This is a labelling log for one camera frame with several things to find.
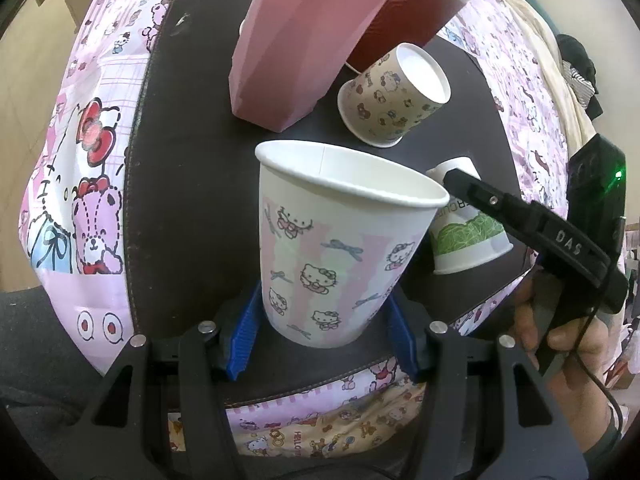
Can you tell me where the pink hello kitty paper cup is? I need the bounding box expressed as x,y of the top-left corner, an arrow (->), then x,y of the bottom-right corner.
255,140 -> 449,349

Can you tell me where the red corrugated paper cup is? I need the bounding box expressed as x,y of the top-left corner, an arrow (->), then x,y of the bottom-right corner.
347,0 -> 470,73

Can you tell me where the white cup green band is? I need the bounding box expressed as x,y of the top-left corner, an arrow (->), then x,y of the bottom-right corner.
424,155 -> 516,276

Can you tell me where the pink hello kitty bedsheet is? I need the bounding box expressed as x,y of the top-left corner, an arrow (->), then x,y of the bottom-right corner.
20,0 -> 568,457

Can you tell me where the person's right hand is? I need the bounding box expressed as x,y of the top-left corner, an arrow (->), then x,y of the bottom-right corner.
511,278 -> 612,452

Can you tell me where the white cup cartoon animal print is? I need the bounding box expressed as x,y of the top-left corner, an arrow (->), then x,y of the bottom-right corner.
337,42 -> 451,148

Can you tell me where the pink hexagonal cup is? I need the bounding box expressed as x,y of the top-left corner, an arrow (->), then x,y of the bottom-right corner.
229,0 -> 386,132

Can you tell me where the cream quilt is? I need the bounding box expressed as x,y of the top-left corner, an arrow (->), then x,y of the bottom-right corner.
503,0 -> 596,155

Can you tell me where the black striped clothes pile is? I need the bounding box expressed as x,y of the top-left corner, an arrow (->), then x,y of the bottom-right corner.
555,34 -> 603,120

